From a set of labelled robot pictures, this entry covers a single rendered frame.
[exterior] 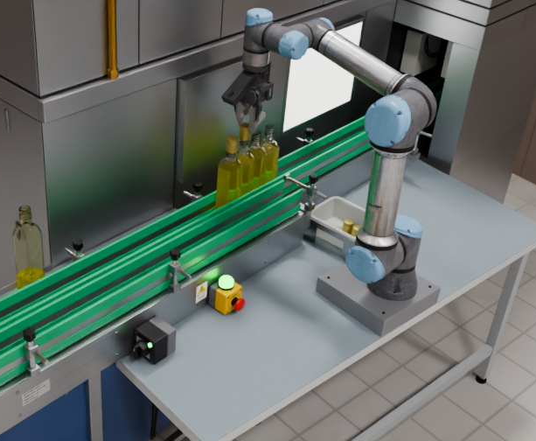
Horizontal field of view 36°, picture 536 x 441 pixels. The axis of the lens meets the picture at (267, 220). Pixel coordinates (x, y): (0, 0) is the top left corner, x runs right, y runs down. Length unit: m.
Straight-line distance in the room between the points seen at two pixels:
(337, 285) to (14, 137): 1.01
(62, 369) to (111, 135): 0.64
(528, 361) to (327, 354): 1.52
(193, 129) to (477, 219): 1.12
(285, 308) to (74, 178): 0.72
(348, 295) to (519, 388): 1.28
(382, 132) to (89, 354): 0.92
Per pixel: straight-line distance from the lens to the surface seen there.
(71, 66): 2.11
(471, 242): 2.88
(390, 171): 2.13
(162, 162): 2.47
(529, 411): 3.44
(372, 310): 2.38
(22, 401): 2.07
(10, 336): 2.06
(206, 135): 2.52
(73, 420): 2.28
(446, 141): 3.28
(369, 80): 2.25
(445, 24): 3.16
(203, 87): 2.43
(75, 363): 2.12
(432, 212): 3.00
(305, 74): 2.83
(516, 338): 3.76
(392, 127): 2.05
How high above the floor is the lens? 2.29
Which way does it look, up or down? 33 degrees down
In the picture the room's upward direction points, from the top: 6 degrees clockwise
